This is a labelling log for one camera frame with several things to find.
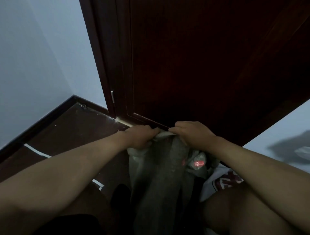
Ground person's right forearm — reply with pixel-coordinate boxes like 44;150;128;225
211;137;310;233

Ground black shorts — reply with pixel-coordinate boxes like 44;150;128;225
34;184;132;235

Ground dark baseboard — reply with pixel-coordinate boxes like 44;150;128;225
0;95;109;164

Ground dark brown wooden door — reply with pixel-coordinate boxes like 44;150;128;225
79;0;135;119

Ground person's right hand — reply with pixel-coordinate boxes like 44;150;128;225
168;121;220;152

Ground person's left hand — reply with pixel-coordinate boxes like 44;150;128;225
119;125;161;150

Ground person's left forearm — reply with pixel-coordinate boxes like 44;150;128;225
0;133;129;235

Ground person's right leg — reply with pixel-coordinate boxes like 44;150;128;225
203;183;298;235

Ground person's left leg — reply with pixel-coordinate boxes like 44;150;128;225
58;181;114;235

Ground person's leg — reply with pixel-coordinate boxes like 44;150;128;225
58;181;114;235
203;183;298;235

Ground white bag with red print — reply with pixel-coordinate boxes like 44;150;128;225
200;163;244;203

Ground white floor strip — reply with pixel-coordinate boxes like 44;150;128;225
24;143;105;192

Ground white plastic bag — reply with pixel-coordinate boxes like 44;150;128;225
294;146;310;160

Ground green woven sack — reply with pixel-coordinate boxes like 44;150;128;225
127;130;220;235

